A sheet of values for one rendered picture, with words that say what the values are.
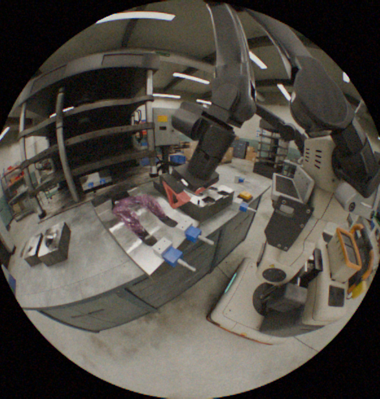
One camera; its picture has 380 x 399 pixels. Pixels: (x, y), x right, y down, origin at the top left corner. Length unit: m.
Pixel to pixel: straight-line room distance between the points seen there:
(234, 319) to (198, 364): 0.54
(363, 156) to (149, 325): 1.31
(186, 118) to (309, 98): 0.19
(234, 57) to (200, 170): 0.21
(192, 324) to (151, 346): 0.40
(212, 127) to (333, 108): 0.18
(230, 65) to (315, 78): 0.12
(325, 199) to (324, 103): 0.28
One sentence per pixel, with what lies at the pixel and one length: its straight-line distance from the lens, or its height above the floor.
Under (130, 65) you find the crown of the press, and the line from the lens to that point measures 1.20.
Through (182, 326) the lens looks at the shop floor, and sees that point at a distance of 1.15.
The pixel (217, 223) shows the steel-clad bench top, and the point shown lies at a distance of 0.54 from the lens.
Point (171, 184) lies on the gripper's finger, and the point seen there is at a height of 1.06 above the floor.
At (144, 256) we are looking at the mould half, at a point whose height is 0.85.
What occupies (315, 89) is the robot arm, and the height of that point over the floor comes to 1.24.
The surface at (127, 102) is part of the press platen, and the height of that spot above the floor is 1.50.
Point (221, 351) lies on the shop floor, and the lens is 1.21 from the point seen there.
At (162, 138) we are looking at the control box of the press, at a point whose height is 1.15.
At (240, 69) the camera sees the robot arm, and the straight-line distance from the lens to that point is 0.21.
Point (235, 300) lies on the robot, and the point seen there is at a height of 0.28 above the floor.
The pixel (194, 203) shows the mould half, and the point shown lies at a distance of 0.49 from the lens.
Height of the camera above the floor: 1.15
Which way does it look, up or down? 31 degrees down
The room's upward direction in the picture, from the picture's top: straight up
